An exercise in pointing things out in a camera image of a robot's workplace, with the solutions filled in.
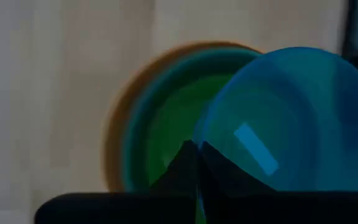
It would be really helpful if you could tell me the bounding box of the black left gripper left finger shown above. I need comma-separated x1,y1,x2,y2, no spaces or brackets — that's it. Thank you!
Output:
149,139,200,195

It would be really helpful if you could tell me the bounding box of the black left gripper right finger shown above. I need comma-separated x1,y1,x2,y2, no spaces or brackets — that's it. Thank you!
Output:
199,140,277,200

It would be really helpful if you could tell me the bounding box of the small blue plastic bowl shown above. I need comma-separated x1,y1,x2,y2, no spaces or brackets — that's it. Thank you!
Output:
193,46,358,192

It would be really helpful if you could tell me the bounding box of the bright green plastic bowl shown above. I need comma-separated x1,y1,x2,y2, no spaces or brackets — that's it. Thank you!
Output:
147,72,235,224

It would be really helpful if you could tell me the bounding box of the dark teal plastic bowl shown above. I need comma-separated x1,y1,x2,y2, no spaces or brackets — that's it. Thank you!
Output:
121,47,261,193

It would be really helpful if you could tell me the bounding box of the orange plastic bowl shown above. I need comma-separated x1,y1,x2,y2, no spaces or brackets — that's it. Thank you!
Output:
102,40,264,193

